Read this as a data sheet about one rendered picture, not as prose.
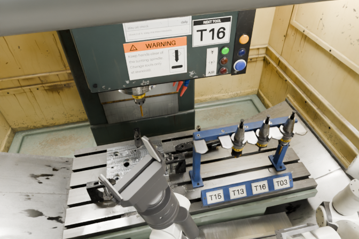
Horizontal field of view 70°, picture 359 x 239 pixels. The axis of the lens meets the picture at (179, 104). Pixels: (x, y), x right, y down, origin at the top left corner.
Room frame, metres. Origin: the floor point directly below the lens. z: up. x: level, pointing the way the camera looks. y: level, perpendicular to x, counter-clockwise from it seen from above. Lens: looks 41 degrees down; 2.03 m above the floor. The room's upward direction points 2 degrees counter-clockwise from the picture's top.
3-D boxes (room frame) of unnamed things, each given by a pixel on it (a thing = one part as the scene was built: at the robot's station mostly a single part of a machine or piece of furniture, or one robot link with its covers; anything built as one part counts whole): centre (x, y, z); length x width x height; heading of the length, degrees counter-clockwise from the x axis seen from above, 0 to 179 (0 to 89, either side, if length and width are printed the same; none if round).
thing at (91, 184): (0.66, 0.37, 0.97); 0.13 x 0.03 x 0.15; 100
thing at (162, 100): (1.20, 0.23, 1.16); 0.48 x 0.05 x 0.51; 100
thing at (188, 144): (0.92, -0.10, 0.93); 0.26 x 0.05 x 0.06; 105
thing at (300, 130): (0.76, -0.51, 1.21); 0.07 x 0.05 x 0.01; 10
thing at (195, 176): (0.73, -0.07, 1.05); 0.10 x 0.05 x 0.30; 10
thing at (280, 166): (0.81, -0.50, 1.05); 0.10 x 0.05 x 0.30; 10
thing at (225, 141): (0.70, -0.19, 1.21); 0.07 x 0.05 x 0.01; 10
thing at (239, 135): (0.71, -0.24, 1.26); 0.04 x 0.04 x 0.07
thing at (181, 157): (0.78, 0.05, 0.97); 0.13 x 0.03 x 0.15; 100
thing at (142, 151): (0.79, 0.23, 0.97); 0.29 x 0.23 x 0.05; 100
